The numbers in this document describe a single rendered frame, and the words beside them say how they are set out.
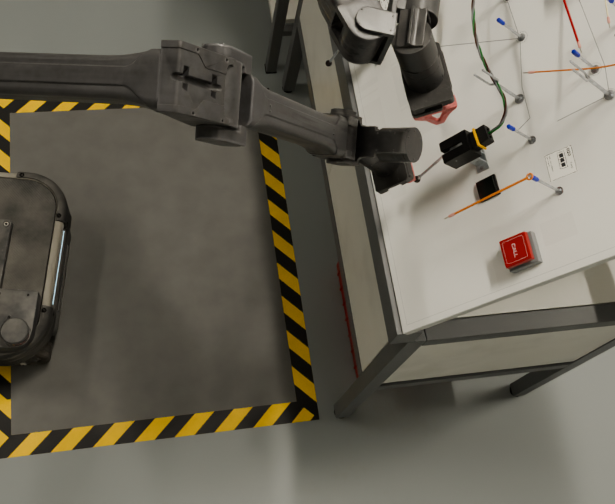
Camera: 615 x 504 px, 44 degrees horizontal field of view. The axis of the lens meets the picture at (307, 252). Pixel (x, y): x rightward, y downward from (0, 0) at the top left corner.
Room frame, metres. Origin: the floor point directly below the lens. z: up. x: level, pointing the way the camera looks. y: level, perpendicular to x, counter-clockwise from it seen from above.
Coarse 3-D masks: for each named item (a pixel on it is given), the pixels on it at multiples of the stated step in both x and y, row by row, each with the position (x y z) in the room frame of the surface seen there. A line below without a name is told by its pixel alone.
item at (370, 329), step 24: (336, 168) 1.05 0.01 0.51; (336, 192) 1.01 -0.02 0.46; (336, 216) 0.96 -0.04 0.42; (360, 216) 0.87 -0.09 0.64; (360, 240) 0.83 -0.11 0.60; (360, 264) 0.79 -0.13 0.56; (360, 288) 0.75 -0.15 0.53; (360, 312) 0.70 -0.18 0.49; (360, 336) 0.66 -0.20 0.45; (384, 336) 0.61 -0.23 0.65; (360, 360) 0.61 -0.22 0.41
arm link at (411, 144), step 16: (336, 112) 0.71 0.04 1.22; (352, 112) 0.73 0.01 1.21; (368, 128) 0.72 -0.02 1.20; (384, 128) 0.74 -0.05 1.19; (400, 128) 0.74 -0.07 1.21; (416, 128) 0.74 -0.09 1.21; (368, 144) 0.70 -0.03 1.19; (384, 144) 0.70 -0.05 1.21; (400, 144) 0.70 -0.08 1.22; (416, 144) 0.72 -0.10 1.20; (336, 160) 0.65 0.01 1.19; (384, 160) 0.69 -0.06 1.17; (400, 160) 0.69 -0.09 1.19; (416, 160) 0.71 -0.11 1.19
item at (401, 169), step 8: (368, 168) 0.71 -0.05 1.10; (376, 168) 0.71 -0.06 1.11; (384, 168) 0.72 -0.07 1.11; (392, 168) 0.73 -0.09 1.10; (400, 168) 0.74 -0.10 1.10; (376, 176) 0.72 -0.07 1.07; (384, 176) 0.72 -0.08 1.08; (392, 176) 0.72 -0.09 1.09; (400, 176) 0.72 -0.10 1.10; (408, 176) 0.72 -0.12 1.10; (376, 184) 0.71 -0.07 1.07; (384, 184) 0.71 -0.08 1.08; (392, 184) 0.71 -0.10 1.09; (384, 192) 0.70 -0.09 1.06
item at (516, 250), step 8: (504, 240) 0.67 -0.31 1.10; (512, 240) 0.67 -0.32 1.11; (520, 240) 0.67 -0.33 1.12; (528, 240) 0.68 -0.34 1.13; (504, 248) 0.66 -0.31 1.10; (512, 248) 0.66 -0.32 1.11; (520, 248) 0.66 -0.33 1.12; (528, 248) 0.66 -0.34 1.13; (504, 256) 0.65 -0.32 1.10; (512, 256) 0.65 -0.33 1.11; (520, 256) 0.65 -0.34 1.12; (528, 256) 0.65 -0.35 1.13; (512, 264) 0.64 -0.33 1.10; (520, 264) 0.64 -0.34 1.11
